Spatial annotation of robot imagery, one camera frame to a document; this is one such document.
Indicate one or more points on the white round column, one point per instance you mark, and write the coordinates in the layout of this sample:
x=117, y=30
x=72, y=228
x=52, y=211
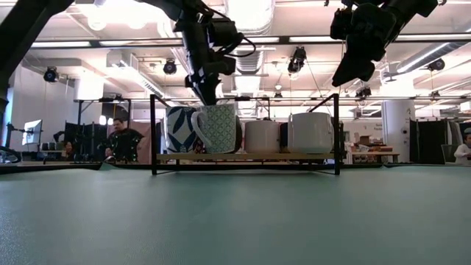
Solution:
x=397, y=129

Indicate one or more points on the wooden workbench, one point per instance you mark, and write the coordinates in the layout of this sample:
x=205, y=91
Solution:
x=375, y=152

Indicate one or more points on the white mug olive inside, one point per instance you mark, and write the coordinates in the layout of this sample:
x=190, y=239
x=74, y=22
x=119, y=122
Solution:
x=262, y=137

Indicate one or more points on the silver ventilation duct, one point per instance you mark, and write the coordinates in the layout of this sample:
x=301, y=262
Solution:
x=423, y=59
x=254, y=18

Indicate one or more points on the person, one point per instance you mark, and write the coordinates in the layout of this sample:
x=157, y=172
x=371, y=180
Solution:
x=464, y=149
x=67, y=149
x=123, y=143

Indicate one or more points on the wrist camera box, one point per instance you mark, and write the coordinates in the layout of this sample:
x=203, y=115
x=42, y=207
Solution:
x=341, y=24
x=225, y=33

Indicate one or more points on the white mug pink inside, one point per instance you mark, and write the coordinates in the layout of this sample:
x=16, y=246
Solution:
x=311, y=133

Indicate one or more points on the long black light rail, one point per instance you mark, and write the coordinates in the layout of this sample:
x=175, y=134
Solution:
x=283, y=38

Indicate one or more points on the wooden shelf black metal frame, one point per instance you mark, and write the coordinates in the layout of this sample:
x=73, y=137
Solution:
x=239, y=157

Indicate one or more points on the cardboard box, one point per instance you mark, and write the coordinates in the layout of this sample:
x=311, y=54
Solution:
x=366, y=140

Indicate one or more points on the black partition curtain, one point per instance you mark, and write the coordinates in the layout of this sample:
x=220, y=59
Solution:
x=430, y=141

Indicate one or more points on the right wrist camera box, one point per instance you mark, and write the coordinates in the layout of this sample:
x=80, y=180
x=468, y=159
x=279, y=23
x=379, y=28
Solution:
x=341, y=24

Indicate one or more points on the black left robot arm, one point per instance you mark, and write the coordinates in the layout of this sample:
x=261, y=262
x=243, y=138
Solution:
x=22, y=33

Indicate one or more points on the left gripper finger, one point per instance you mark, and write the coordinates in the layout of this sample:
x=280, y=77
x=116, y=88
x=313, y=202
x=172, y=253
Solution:
x=204, y=90
x=218, y=84

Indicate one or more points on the white mug green leaf pattern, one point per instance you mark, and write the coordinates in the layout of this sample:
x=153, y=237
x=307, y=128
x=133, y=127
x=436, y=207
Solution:
x=219, y=129

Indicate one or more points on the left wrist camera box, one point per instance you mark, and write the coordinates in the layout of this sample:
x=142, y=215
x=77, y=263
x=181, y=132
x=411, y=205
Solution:
x=225, y=33

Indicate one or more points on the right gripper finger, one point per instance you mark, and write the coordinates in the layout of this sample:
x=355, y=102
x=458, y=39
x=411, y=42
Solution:
x=367, y=70
x=347, y=71

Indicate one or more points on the black metal rack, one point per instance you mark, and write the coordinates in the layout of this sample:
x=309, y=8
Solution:
x=106, y=99

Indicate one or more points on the white computer monitor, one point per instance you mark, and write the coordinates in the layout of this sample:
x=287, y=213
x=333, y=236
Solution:
x=33, y=131

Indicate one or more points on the green table mat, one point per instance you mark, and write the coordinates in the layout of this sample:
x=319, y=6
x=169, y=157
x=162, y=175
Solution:
x=221, y=221

